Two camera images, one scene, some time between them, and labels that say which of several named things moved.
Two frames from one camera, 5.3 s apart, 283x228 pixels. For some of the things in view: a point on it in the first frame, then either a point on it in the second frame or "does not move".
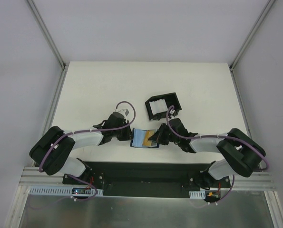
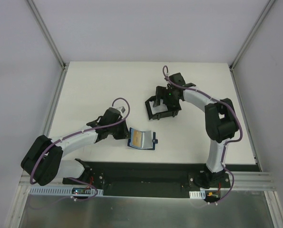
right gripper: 162,135 → 168,102
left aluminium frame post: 47,33 does not move
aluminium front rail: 35,177 does not move
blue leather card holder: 138,139 does not move
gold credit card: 146,142 → 137,138
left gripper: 126,134 does not move
